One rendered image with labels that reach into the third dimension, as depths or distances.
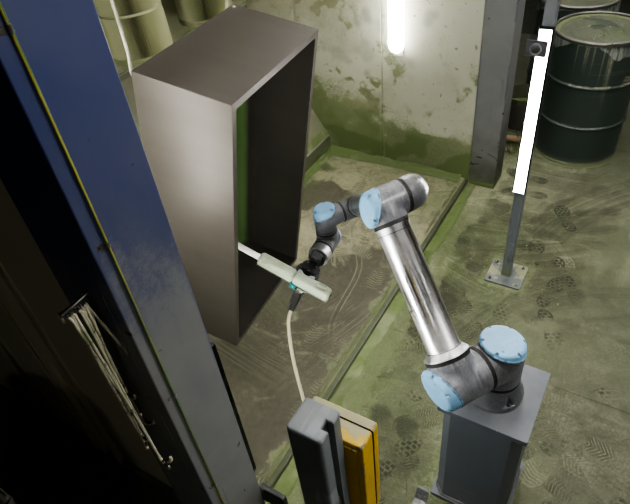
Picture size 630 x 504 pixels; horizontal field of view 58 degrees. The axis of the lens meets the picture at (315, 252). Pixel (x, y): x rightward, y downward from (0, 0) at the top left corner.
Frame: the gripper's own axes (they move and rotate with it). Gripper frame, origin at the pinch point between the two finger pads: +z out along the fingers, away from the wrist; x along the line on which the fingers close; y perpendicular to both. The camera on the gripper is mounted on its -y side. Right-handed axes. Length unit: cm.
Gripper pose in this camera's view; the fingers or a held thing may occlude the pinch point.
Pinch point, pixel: (298, 286)
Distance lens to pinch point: 218.7
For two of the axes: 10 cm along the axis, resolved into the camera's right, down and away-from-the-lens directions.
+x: -8.8, -4.7, 0.7
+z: -3.9, 6.2, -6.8
